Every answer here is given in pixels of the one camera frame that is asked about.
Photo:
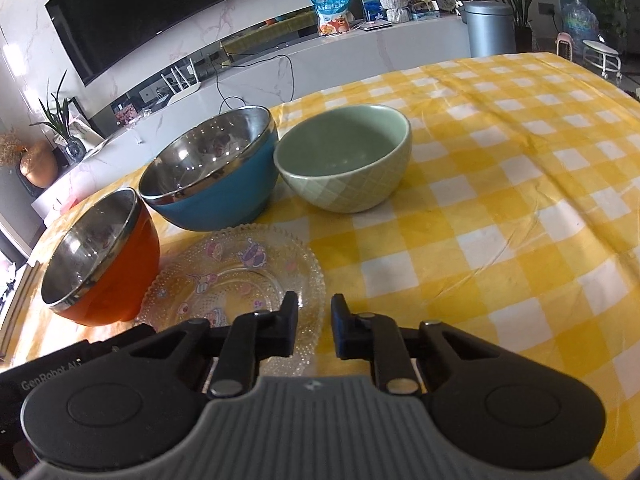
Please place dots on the tall potted leafy plant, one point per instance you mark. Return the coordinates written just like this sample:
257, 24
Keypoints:
520, 5

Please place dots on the dried flower bunch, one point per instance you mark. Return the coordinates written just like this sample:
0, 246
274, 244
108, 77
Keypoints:
10, 147

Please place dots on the grey metal trash can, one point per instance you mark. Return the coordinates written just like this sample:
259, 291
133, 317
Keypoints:
489, 32

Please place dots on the white wrapped basket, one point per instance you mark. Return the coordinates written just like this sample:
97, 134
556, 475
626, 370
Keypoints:
395, 9

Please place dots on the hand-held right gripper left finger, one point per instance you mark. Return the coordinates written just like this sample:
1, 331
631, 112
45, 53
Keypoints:
289, 322

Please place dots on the blue snack bag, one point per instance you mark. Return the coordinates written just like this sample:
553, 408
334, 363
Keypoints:
331, 15

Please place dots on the white round stool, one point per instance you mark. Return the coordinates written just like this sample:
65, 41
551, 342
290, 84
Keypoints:
602, 52

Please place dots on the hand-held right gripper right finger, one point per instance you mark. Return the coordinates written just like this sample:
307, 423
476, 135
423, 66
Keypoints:
341, 327

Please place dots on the blue steel-lined bowl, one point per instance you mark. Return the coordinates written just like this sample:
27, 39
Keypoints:
220, 200

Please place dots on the pink small heater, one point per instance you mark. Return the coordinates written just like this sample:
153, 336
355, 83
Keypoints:
565, 46

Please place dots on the white router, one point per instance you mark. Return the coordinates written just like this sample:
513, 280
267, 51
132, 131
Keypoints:
182, 91

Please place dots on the yellow checked tablecloth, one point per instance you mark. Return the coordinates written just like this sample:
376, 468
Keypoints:
500, 185

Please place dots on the glass vase with plant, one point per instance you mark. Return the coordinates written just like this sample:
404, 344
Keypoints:
67, 135

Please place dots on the blue water jug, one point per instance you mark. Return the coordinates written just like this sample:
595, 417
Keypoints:
580, 20

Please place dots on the flat grey laptop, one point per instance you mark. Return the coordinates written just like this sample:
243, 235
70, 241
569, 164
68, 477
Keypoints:
376, 25

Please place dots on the white marble media console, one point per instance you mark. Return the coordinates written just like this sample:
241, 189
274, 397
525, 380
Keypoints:
350, 55

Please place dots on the black flat television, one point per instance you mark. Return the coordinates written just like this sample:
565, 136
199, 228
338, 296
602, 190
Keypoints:
150, 10

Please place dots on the green ceramic bowl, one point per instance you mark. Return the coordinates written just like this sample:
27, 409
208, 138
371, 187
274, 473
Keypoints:
345, 185

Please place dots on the orange round vase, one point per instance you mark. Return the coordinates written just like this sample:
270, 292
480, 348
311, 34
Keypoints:
39, 165

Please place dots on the orange steel-lined bowl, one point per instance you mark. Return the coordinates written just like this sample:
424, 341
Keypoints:
125, 270

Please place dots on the clear patterned glass plate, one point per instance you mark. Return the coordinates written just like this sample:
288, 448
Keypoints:
240, 270

